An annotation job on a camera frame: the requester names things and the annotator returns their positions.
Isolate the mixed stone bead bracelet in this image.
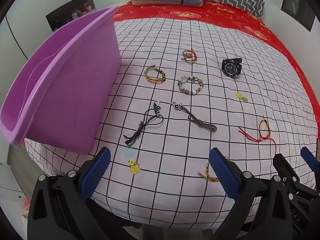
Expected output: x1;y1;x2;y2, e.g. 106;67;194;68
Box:
177;75;203;95

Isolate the brown cord black flower necklace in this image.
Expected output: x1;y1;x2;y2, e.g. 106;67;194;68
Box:
171;101;217;132

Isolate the orange plastic bag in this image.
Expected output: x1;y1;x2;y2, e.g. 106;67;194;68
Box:
20;197;32;217

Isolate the purple plastic basin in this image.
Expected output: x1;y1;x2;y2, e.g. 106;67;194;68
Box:
0;6;122;154

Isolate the red patterned bedsheet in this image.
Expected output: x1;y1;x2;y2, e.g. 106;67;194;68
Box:
112;0;320;140

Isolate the pink checked blanket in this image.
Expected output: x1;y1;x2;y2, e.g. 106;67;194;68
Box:
24;17;319;230

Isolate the yellow braided beaded bracelet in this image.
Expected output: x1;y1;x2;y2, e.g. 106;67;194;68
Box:
144;65;167;84

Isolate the black cord green pendant necklace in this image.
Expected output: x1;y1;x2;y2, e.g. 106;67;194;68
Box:
124;101;164;146

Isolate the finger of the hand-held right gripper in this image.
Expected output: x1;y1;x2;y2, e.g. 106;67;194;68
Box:
272;153;320;200
300;146;320;173

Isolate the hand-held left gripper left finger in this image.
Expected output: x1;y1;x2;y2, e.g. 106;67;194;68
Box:
27;147;112;240

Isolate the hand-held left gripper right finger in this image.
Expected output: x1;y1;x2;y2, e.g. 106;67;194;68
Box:
209;147;293;240

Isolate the red string gold charm bracelet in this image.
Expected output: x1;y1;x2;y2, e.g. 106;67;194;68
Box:
182;48;198;63

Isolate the dark window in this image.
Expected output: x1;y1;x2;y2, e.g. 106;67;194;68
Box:
281;0;315;32

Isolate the white wardrobe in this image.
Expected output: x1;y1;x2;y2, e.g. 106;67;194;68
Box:
0;0;133;63

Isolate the black wrist watch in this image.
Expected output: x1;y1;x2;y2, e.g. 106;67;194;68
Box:
221;57;243;79

